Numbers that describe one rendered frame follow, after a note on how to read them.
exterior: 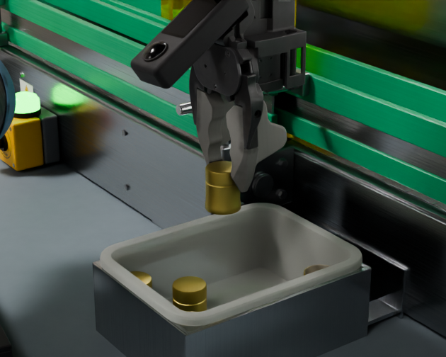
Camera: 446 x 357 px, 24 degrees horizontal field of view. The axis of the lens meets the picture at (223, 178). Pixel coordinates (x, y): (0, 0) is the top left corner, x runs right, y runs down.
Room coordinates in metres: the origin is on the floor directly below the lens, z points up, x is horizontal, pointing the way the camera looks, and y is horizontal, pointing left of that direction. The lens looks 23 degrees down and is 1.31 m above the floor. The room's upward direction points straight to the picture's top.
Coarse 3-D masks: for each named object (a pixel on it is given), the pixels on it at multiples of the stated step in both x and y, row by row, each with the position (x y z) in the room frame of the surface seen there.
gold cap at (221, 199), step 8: (208, 168) 0.92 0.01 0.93; (216, 168) 0.92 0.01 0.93; (224, 168) 0.92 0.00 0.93; (208, 176) 0.92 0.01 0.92; (216, 176) 0.91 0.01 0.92; (224, 176) 0.91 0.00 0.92; (208, 184) 0.92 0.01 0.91; (216, 184) 0.91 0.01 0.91; (224, 184) 0.91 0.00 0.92; (232, 184) 0.91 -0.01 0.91; (208, 192) 0.92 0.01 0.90; (216, 192) 0.91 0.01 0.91; (224, 192) 0.91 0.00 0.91; (232, 192) 0.91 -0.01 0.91; (208, 200) 0.92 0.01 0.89; (216, 200) 0.91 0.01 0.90; (224, 200) 0.91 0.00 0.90; (232, 200) 0.91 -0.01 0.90; (240, 200) 0.93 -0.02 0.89; (208, 208) 0.92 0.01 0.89; (216, 208) 0.91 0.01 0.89; (224, 208) 0.91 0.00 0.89; (232, 208) 0.91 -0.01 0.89; (240, 208) 0.92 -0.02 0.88
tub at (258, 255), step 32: (192, 224) 0.98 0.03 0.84; (224, 224) 1.00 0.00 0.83; (256, 224) 1.02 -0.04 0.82; (288, 224) 0.99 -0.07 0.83; (128, 256) 0.93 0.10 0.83; (160, 256) 0.95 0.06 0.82; (192, 256) 0.97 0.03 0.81; (224, 256) 0.99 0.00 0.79; (256, 256) 1.02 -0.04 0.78; (288, 256) 0.99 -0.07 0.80; (320, 256) 0.95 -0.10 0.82; (352, 256) 0.90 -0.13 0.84; (128, 288) 0.85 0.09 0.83; (160, 288) 0.94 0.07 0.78; (224, 288) 0.97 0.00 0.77; (256, 288) 0.97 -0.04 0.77; (288, 288) 0.84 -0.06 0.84; (192, 320) 0.79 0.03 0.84
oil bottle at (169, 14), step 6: (162, 0) 1.38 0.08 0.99; (168, 0) 1.36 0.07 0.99; (174, 0) 1.35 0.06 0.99; (180, 0) 1.34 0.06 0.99; (162, 6) 1.38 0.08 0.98; (168, 6) 1.37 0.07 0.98; (174, 6) 1.35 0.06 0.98; (180, 6) 1.34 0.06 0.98; (162, 12) 1.38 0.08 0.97; (168, 12) 1.37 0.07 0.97; (174, 12) 1.35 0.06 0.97; (168, 18) 1.37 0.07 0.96
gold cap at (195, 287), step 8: (176, 280) 0.90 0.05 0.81; (184, 280) 0.90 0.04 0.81; (192, 280) 0.90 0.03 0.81; (200, 280) 0.90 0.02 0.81; (176, 288) 0.89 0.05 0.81; (184, 288) 0.89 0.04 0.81; (192, 288) 0.89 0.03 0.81; (200, 288) 0.89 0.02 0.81; (176, 296) 0.89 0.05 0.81; (184, 296) 0.88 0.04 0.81; (192, 296) 0.88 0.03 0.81; (200, 296) 0.88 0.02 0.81; (176, 304) 0.89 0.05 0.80; (184, 304) 0.88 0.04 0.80; (192, 304) 0.88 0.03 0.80; (200, 304) 0.88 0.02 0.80
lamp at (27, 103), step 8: (16, 96) 1.36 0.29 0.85; (24, 96) 1.36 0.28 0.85; (32, 96) 1.37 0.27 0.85; (16, 104) 1.35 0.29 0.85; (24, 104) 1.35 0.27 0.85; (32, 104) 1.36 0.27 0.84; (16, 112) 1.35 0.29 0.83; (24, 112) 1.35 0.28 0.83; (32, 112) 1.36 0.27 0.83; (40, 112) 1.37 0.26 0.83
